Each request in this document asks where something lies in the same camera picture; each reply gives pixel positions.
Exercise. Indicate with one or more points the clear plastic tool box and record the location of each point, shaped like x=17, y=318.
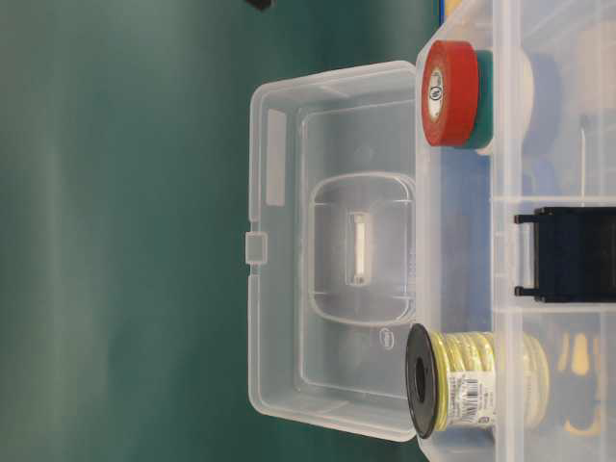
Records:
x=359, y=229

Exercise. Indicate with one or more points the dark blue box latch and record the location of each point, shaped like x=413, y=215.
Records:
x=573, y=255

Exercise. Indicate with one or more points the green tape roll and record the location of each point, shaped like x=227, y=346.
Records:
x=485, y=109

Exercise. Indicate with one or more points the red tape roll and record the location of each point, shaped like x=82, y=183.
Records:
x=450, y=93

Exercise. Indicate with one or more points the black wire spool in box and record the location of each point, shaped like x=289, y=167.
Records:
x=450, y=379

